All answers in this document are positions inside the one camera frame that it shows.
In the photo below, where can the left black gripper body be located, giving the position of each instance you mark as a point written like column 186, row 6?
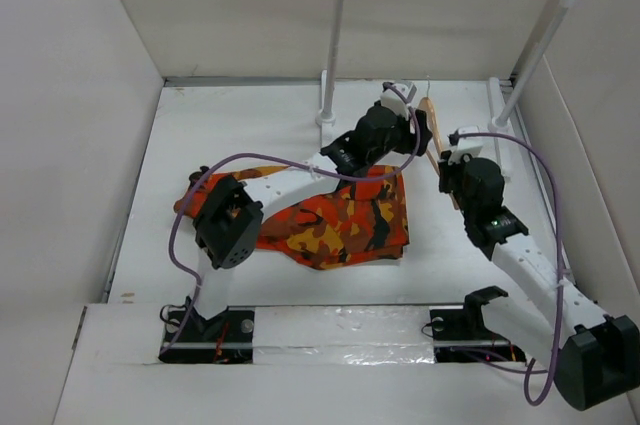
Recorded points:
column 400, row 139

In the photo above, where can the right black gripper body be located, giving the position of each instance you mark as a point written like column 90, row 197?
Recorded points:
column 451, row 181

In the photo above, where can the wooden clothes hanger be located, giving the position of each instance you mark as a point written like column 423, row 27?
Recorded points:
column 422, row 102

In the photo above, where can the orange camouflage trousers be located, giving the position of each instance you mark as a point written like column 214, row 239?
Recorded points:
column 358, row 223

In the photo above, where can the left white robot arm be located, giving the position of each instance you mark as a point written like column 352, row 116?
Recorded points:
column 228, row 209

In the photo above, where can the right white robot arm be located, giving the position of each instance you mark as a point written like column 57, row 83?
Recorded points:
column 591, row 355

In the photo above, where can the white and silver clothes rack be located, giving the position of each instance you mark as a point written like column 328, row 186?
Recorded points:
column 503, row 108

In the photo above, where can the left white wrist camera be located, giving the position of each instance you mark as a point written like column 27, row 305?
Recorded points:
column 398, row 96

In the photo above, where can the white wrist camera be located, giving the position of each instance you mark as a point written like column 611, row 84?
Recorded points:
column 463, row 145
column 398, row 96

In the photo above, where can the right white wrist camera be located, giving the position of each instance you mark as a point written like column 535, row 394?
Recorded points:
column 463, row 145

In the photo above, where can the black base rail with foil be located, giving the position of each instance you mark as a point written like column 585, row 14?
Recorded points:
column 353, row 335

